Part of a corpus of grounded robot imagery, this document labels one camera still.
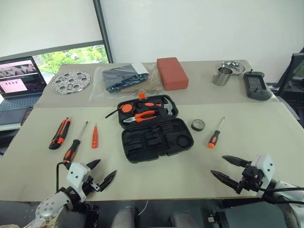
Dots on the stainless steel cup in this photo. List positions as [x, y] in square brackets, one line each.
[223, 78]

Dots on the orange black tape measure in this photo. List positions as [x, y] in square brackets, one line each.
[127, 108]

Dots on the dark grey handheld device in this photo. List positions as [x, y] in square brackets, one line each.
[256, 88]

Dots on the grey rounded shape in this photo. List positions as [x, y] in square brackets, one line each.
[183, 221]
[124, 218]

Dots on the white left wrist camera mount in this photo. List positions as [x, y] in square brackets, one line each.
[76, 173]

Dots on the red brick block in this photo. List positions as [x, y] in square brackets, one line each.
[173, 76]

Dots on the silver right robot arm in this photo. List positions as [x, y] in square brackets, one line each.
[292, 193]

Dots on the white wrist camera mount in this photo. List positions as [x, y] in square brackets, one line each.
[76, 173]
[266, 166]

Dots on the long black orange screwdriver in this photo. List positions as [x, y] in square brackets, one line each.
[71, 152]

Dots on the stainless steel bowl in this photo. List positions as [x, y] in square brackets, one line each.
[237, 69]

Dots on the open laptop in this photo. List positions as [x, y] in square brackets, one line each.
[14, 104]

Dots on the dark grey window post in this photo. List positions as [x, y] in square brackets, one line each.
[102, 31]

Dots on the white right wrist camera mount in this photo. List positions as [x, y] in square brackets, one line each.
[266, 166]

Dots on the small black bracket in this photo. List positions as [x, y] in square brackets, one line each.
[217, 217]

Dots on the grey tape roll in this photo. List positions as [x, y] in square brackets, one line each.
[193, 128]

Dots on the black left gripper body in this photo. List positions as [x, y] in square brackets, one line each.
[89, 185]

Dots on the black mesh office chair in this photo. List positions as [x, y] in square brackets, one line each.
[297, 78]

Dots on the orange voltage tester pen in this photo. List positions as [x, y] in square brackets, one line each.
[95, 140]

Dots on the black tool case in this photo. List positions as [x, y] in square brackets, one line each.
[142, 152]

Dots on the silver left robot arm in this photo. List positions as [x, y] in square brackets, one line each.
[47, 209]

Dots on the round perforated metal plate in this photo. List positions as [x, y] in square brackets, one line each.
[71, 82]

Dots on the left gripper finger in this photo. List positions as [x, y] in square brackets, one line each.
[93, 164]
[108, 180]

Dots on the short black orange screwdriver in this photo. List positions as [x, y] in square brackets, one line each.
[213, 140]

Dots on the clear plastic bag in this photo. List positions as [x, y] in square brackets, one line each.
[99, 95]

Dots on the dark blue folded cloth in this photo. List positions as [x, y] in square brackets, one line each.
[118, 76]

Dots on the orange black utility knife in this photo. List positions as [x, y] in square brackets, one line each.
[58, 137]

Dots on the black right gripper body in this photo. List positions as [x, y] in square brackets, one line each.
[251, 175]

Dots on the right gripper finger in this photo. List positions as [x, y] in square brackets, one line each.
[225, 178]
[237, 161]

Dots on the white paper label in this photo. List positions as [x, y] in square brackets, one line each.
[141, 67]

